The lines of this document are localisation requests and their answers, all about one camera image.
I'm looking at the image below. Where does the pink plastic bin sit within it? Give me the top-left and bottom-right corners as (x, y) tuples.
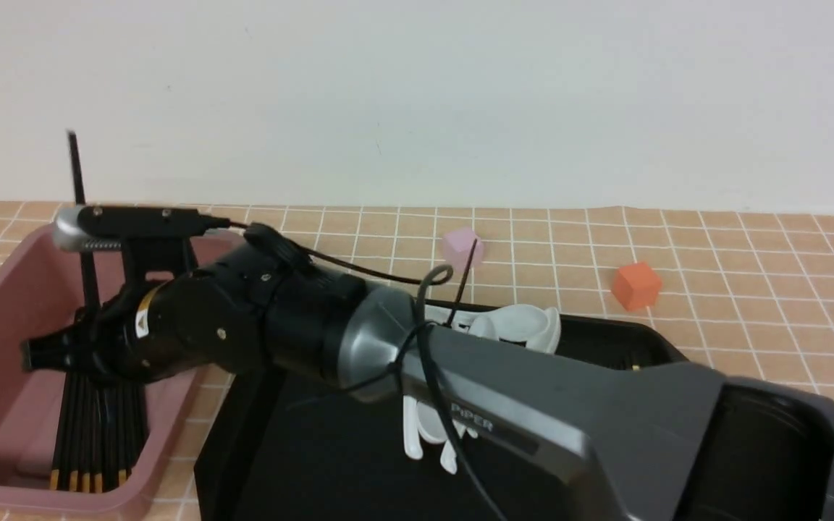
(0, 221), (249, 520)

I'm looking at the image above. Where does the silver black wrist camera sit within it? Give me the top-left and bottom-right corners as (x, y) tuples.
(51, 206), (232, 252)

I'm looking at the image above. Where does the white ceramic spoon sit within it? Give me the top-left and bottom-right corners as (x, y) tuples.
(416, 402), (449, 444)
(526, 308), (562, 354)
(450, 304), (547, 349)
(403, 395), (424, 459)
(439, 423), (478, 475)

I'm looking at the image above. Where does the black plastic tray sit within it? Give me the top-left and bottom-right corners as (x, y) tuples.
(194, 315), (686, 520)

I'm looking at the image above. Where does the black chopstick gold band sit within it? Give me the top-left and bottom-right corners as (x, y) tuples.
(66, 376), (92, 494)
(80, 380), (104, 494)
(93, 386), (117, 494)
(111, 386), (129, 488)
(126, 383), (149, 462)
(49, 375), (78, 491)

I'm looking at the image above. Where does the orange cube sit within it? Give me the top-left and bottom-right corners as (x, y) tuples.
(611, 263), (663, 311)

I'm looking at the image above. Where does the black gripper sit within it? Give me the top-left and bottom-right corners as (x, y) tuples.
(20, 240), (280, 384)

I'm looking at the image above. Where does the pale pink cube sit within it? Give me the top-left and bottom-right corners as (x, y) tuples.
(439, 226), (484, 271)

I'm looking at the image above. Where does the black cable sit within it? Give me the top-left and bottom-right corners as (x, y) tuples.
(200, 214), (508, 521)

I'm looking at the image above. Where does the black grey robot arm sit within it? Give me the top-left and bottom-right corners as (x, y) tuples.
(21, 235), (834, 520)

